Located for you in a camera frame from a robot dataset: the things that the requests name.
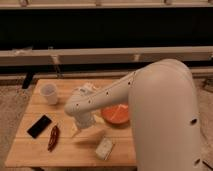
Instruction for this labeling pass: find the grey horizontal rail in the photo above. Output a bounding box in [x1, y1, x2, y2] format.
[0, 46, 213, 66]

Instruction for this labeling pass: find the black smartphone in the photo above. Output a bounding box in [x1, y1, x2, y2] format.
[27, 115, 52, 138]

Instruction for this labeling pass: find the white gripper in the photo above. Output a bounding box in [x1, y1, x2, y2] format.
[71, 113, 104, 137]

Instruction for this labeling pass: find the wooden table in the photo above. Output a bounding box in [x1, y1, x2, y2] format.
[5, 79, 136, 169]

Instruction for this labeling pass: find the translucent plastic cup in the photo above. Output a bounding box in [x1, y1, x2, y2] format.
[39, 83, 58, 105]

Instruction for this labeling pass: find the dried red chili pepper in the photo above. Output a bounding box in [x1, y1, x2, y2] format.
[48, 125, 60, 151]

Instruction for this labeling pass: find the orange ceramic bowl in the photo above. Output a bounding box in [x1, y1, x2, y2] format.
[101, 104, 129, 124]

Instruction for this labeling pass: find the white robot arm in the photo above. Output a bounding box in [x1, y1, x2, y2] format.
[65, 59, 202, 171]

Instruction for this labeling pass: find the white sponge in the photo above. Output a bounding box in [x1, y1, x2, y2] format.
[95, 137, 114, 160]

